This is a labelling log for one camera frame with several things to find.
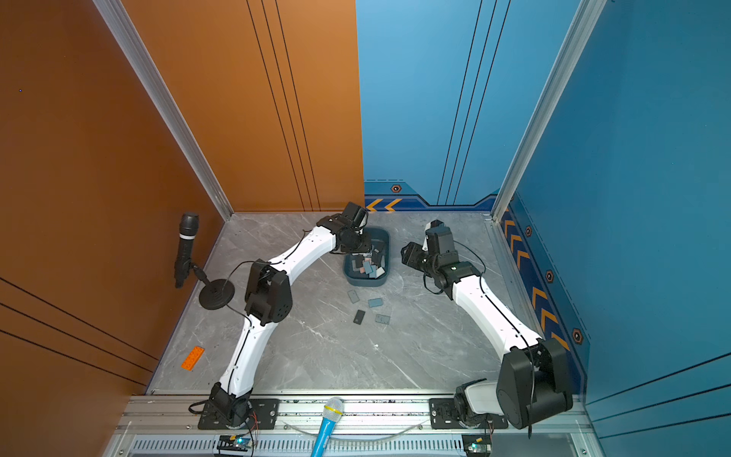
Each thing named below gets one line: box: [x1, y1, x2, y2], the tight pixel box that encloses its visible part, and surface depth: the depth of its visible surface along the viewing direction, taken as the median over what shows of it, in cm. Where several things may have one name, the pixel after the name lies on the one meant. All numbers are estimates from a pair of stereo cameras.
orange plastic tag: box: [180, 345, 206, 372], surface depth 84 cm
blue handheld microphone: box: [310, 397, 345, 457], surface depth 71 cm
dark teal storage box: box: [343, 226, 391, 287], surface depth 101 cm
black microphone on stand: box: [174, 212, 236, 311], surface depth 82 cm
